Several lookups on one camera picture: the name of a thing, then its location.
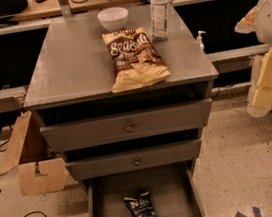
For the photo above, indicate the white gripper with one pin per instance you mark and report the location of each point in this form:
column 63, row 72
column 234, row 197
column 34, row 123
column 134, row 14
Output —
column 271, row 22

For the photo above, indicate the blue chip bag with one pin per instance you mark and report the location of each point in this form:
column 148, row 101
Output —
column 140, row 206

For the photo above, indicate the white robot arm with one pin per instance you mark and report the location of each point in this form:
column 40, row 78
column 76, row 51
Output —
column 259, row 20

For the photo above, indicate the brown sea salt chip bag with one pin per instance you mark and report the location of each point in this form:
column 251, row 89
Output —
column 136, row 61

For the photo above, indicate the bottom grey drawer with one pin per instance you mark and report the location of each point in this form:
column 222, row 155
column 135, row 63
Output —
column 171, row 189

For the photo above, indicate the grey drawer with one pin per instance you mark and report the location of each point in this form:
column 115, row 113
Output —
column 134, row 160
column 171, row 189
column 126, row 126

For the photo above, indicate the grey drawer cabinet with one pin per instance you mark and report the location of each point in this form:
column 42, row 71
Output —
column 117, row 102

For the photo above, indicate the middle grey drawer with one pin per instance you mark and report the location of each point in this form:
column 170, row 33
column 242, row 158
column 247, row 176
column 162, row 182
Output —
column 134, row 160

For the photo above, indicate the top grey drawer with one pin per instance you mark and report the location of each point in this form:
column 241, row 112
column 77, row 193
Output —
column 126, row 126

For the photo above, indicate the hand sanitizer pump bottle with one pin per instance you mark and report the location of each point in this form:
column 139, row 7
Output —
column 199, row 40

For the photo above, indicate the clear water bottle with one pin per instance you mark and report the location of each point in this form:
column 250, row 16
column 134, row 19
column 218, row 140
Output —
column 159, row 19

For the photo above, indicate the white bowl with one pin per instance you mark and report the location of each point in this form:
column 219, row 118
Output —
column 113, row 19

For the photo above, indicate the cardboard box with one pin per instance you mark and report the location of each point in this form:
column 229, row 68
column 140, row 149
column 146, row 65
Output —
column 39, row 170

